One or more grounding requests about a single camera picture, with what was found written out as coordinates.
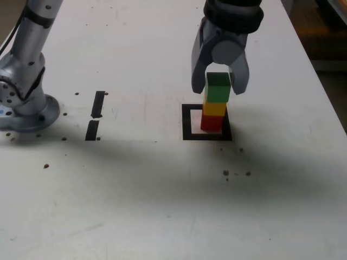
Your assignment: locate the black tape strip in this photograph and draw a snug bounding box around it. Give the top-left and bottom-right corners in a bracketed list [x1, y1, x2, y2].
[85, 90, 106, 141]

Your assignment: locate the green cube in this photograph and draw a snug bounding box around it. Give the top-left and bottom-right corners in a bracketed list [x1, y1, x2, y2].
[203, 71, 232, 103]

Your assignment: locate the red cube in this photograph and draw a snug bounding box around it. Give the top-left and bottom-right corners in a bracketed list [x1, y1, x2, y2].
[200, 113, 224, 131]

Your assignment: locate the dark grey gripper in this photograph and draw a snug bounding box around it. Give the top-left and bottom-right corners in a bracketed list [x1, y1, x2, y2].
[190, 17, 250, 95]

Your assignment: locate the yellow cube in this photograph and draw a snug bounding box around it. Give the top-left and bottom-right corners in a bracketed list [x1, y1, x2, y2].
[202, 100, 228, 116]

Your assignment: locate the black tape square outline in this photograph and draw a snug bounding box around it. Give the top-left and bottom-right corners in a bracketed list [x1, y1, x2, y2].
[181, 103, 233, 141]

